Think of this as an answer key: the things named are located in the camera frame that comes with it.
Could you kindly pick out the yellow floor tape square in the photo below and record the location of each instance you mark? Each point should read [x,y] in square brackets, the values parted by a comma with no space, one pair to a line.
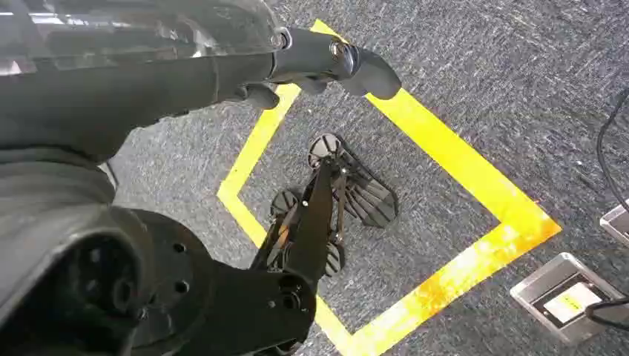
[491,196]

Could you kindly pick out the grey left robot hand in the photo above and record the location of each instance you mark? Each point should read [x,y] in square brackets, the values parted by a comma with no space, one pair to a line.
[123,73]

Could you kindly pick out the grey robot torso housing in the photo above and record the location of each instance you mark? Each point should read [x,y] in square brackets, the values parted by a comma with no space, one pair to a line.
[54,231]

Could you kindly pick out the black robot leg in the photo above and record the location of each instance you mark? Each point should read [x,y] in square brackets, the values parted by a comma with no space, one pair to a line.
[236,304]

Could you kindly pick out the steel floor socket box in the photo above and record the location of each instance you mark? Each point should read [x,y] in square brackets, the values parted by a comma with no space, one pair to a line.
[545,285]
[618,223]

